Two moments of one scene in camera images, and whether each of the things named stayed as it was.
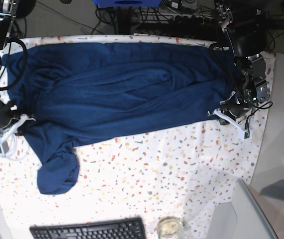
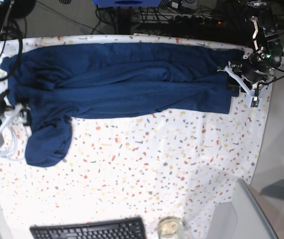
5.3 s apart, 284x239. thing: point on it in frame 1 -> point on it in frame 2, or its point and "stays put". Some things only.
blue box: [127, 3] stays put
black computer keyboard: [128, 228] stays put
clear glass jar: [170, 227] stays put
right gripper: [237, 105] -> [255, 68]
